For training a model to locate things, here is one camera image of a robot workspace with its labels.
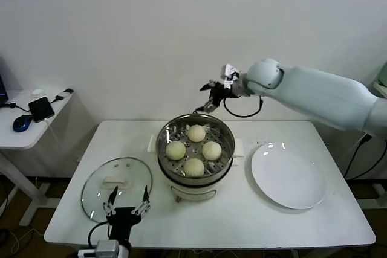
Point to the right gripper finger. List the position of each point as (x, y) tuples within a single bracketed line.
[(210, 84), (210, 106)]

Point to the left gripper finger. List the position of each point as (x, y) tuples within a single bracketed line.
[(112, 203), (145, 203)]

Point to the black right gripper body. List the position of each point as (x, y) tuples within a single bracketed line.
[(220, 92)]

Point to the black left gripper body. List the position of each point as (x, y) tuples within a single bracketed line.
[(124, 218)]

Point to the round glass pot lid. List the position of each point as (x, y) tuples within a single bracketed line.
[(90, 194)]

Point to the white steamed baozi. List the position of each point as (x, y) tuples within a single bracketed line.
[(193, 167), (196, 133), (175, 151), (211, 150)]

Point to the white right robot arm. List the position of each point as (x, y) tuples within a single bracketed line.
[(317, 95)]

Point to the steel steamer basket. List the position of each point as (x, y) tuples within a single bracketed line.
[(226, 137)]

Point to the white round plate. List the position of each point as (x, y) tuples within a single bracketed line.
[(287, 176)]

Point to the white side table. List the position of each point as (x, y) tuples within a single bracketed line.
[(18, 140)]

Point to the black smartphone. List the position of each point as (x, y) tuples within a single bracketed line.
[(41, 109)]

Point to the blue computer mouse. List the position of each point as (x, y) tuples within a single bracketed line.
[(22, 123)]

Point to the small white crumpled tissue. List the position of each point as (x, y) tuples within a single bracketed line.
[(37, 91)]

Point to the dark laptop screen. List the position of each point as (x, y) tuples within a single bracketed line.
[(2, 89)]

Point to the white shelf board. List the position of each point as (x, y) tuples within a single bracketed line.
[(381, 90)]

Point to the pale green object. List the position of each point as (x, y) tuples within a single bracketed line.
[(383, 73)]

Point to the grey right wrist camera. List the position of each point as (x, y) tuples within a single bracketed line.
[(229, 73)]

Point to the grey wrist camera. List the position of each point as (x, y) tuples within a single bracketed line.
[(229, 73), (107, 249)]

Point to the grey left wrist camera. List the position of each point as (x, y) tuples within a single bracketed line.
[(107, 249)]

